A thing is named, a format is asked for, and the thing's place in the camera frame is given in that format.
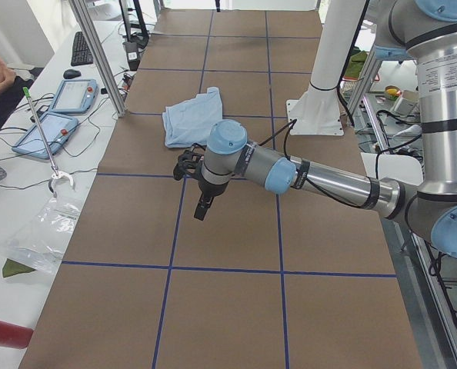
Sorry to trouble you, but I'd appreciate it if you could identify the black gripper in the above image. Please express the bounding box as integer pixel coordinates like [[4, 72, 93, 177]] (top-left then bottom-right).
[[194, 175, 229, 221]]

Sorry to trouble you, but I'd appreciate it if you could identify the light blue striped shirt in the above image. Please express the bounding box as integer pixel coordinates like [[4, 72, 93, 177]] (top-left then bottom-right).
[[162, 87, 222, 148]]

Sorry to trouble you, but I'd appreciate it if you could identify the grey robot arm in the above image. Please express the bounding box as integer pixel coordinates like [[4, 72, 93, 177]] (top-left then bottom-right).
[[195, 1, 457, 258]]

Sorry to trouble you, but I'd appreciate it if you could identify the metal reacher grabber stick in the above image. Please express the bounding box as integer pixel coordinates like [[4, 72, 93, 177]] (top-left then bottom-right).
[[22, 87, 75, 198]]

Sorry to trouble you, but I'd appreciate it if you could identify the blue teach pendant near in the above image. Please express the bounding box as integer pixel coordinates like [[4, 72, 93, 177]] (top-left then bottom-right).
[[12, 112, 78, 159]]

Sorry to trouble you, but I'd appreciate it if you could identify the blue teach pendant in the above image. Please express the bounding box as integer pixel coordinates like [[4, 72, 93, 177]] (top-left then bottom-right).
[[12, 112, 78, 159], [49, 79, 98, 115]]

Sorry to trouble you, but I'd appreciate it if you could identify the blue teach pendant far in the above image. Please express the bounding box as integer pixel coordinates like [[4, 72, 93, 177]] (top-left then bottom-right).
[[49, 79, 98, 115]]

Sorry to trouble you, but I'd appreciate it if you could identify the clear plastic bag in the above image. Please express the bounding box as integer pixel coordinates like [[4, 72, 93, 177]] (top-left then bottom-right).
[[2, 196, 84, 274]]

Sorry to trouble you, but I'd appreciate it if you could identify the black computer mouse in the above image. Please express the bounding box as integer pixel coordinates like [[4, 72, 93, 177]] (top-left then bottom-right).
[[63, 69, 82, 79]]

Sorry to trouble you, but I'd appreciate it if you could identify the black keyboard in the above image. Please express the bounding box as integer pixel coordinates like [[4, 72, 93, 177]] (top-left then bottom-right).
[[70, 31, 94, 66]]

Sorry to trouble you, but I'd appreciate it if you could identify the white curved chair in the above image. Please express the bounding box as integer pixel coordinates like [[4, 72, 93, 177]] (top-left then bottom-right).
[[360, 153, 424, 191]]

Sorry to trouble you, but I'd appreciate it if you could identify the green cloth piece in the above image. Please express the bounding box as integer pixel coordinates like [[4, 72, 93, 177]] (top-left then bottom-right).
[[2, 258, 35, 278]]

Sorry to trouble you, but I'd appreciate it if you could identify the red bottle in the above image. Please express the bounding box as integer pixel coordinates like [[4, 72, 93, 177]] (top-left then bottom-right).
[[0, 321, 34, 349]]

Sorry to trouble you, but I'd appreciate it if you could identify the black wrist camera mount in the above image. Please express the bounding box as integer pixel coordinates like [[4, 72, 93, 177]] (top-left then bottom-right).
[[173, 143, 206, 181]]

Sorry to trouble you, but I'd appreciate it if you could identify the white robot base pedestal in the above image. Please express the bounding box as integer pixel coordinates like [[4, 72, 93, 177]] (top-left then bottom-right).
[[288, 0, 369, 137]]

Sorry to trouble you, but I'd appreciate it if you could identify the aluminium frame post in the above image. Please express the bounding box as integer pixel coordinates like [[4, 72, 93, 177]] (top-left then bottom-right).
[[69, 0, 125, 118]]

